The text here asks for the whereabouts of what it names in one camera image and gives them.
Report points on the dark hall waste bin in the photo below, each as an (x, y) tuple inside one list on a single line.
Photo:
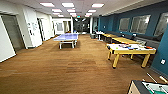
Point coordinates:
[(92, 35)]

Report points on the blue ping pong table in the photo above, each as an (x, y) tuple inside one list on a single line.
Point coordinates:
[(66, 36)]

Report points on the square ceiling light panel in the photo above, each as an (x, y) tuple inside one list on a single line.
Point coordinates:
[(97, 5), (46, 4), (68, 5)]

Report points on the yellow legged game table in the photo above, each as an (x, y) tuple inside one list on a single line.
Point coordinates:
[(130, 50)]

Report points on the interior glass window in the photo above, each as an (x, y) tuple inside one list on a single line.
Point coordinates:
[(124, 24), (161, 24), (140, 24)]

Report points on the dark grey sofa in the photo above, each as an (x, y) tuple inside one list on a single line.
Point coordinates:
[(153, 41)]

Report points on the grey hall door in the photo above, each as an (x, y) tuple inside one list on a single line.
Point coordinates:
[(15, 31)]

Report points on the foosball table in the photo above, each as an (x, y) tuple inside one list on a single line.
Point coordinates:
[(146, 88)]

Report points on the white hall wall outlet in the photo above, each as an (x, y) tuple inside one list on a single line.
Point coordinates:
[(163, 61)]

